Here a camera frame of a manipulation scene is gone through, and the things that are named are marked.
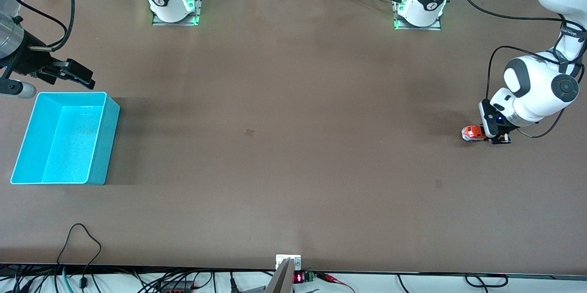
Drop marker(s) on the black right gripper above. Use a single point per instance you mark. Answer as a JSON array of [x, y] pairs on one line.
[[25, 63]]

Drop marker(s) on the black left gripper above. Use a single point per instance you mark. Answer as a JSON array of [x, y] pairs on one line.
[[499, 137]]

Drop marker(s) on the orange toy bus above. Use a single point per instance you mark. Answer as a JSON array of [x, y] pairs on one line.
[[472, 134]]

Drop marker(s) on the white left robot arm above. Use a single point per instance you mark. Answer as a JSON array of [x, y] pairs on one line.
[[541, 91]]

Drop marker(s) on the blue plastic box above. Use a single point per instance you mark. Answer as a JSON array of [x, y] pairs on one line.
[[69, 146]]

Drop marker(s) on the black box with orange ports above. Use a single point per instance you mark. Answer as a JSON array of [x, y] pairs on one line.
[[176, 287]]

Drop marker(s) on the small brown tape patch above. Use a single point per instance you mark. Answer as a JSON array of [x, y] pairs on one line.
[[249, 132]]

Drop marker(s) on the red clip leads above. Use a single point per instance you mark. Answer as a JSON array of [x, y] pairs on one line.
[[332, 278]]

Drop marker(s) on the module with red display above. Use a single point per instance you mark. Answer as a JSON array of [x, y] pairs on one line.
[[305, 277]]

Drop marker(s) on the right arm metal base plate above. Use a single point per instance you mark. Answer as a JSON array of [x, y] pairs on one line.
[[158, 22]]

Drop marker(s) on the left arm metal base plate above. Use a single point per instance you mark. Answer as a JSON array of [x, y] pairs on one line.
[[435, 27]]

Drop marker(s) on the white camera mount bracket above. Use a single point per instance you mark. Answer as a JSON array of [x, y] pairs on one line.
[[282, 258]]

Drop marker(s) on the grey camera mount bar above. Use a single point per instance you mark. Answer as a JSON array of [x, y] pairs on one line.
[[280, 281]]

